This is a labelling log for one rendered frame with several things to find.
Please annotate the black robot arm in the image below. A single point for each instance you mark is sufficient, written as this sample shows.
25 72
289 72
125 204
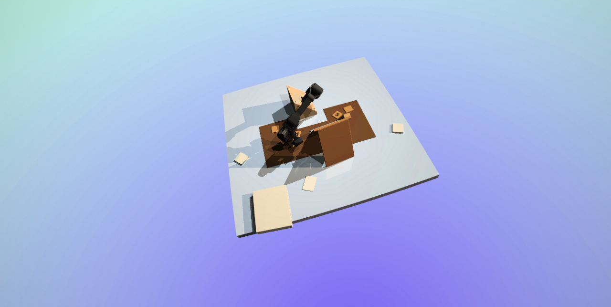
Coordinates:
291 123

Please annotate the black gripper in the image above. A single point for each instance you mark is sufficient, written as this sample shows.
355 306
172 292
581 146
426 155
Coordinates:
297 140

